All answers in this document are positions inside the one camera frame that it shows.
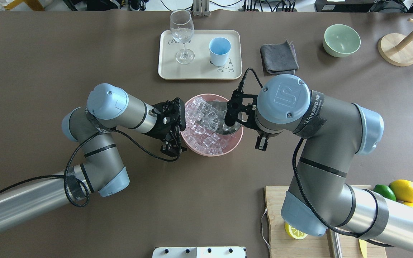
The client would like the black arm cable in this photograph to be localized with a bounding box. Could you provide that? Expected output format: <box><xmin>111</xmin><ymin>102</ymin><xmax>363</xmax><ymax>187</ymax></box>
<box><xmin>0</xmin><ymin>129</ymin><xmax>182</xmax><ymax>207</ymax></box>
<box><xmin>238</xmin><ymin>68</ymin><xmax>395</xmax><ymax>248</ymax></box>

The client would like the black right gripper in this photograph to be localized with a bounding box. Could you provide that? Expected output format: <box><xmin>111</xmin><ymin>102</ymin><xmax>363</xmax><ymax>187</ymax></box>
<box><xmin>225</xmin><ymin>90</ymin><xmax>269</xmax><ymax>152</ymax></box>

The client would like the clear wine glass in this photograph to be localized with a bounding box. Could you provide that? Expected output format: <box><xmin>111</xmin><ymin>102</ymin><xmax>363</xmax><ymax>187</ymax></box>
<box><xmin>170</xmin><ymin>9</ymin><xmax>195</xmax><ymax>65</ymax></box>

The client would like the bamboo cutting board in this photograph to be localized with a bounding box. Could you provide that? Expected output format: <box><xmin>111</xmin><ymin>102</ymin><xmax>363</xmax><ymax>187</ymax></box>
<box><xmin>265</xmin><ymin>186</ymin><xmax>387</xmax><ymax>258</ymax></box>

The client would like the pink bowl of ice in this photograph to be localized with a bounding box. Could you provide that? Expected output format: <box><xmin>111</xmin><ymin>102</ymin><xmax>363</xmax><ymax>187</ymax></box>
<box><xmin>181</xmin><ymin>94</ymin><xmax>243</xmax><ymax>157</ymax></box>

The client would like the cream serving tray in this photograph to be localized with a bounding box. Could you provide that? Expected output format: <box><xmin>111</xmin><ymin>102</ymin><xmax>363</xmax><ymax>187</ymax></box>
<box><xmin>158</xmin><ymin>29</ymin><xmax>242</xmax><ymax>80</ymax></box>

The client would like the green lime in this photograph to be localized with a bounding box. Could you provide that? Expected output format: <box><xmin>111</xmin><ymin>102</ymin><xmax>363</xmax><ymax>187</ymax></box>
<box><xmin>372</xmin><ymin>184</ymin><xmax>397</xmax><ymax>201</ymax></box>

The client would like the metal ice scoop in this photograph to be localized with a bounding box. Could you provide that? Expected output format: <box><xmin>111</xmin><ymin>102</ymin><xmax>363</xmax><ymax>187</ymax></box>
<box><xmin>207</xmin><ymin>101</ymin><xmax>242</xmax><ymax>135</ymax></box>

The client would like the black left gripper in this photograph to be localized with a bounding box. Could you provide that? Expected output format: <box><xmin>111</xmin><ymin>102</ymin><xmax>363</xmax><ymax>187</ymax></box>
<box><xmin>149</xmin><ymin>97</ymin><xmax>187</xmax><ymax>158</ymax></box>

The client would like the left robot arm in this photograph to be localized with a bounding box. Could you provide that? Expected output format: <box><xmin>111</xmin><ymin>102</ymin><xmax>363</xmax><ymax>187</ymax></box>
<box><xmin>0</xmin><ymin>83</ymin><xmax>186</xmax><ymax>233</ymax></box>

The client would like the halved lemon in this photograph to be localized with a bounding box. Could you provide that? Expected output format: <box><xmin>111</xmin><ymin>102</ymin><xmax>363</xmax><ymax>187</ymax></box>
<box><xmin>285</xmin><ymin>222</ymin><xmax>308</xmax><ymax>240</ymax></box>

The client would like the yellow plastic knife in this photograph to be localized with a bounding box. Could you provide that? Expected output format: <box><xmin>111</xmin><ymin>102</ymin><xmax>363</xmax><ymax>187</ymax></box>
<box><xmin>358</xmin><ymin>239</ymin><xmax>368</xmax><ymax>258</ymax></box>

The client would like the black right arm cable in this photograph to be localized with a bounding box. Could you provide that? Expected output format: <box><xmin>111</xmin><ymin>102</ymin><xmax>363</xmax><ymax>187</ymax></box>
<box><xmin>238</xmin><ymin>68</ymin><xmax>395</xmax><ymax>248</ymax></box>

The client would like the steel muddler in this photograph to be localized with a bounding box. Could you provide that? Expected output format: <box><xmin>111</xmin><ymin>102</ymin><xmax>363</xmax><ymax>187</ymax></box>
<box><xmin>326</xmin><ymin>229</ymin><xmax>343</xmax><ymax>258</ymax></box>

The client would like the green bowl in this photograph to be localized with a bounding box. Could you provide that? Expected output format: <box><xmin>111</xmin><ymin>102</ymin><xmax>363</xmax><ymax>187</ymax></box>
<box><xmin>323</xmin><ymin>24</ymin><xmax>361</xmax><ymax>58</ymax></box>

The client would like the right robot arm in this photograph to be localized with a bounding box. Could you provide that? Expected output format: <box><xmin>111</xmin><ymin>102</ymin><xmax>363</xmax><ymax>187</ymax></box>
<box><xmin>225</xmin><ymin>75</ymin><xmax>413</xmax><ymax>252</ymax></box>

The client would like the wooden mug tree stand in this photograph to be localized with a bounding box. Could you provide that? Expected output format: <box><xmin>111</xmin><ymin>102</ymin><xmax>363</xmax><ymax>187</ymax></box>
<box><xmin>377</xmin><ymin>18</ymin><xmax>413</xmax><ymax>67</ymax></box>

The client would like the yellow lemon upper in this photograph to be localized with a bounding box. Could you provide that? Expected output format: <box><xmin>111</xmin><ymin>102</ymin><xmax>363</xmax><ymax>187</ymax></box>
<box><xmin>389</xmin><ymin>179</ymin><xmax>413</xmax><ymax>203</ymax></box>

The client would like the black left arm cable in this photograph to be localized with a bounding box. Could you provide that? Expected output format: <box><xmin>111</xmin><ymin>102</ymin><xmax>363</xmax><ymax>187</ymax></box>
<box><xmin>0</xmin><ymin>129</ymin><xmax>182</xmax><ymax>207</ymax></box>

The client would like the grey folded cloth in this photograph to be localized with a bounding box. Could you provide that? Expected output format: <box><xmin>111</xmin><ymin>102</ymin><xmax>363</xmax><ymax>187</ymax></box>
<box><xmin>260</xmin><ymin>40</ymin><xmax>299</xmax><ymax>75</ymax></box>

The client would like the blue cup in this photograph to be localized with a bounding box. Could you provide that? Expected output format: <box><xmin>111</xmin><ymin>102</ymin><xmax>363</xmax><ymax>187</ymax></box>
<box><xmin>209</xmin><ymin>37</ymin><xmax>231</xmax><ymax>67</ymax></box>

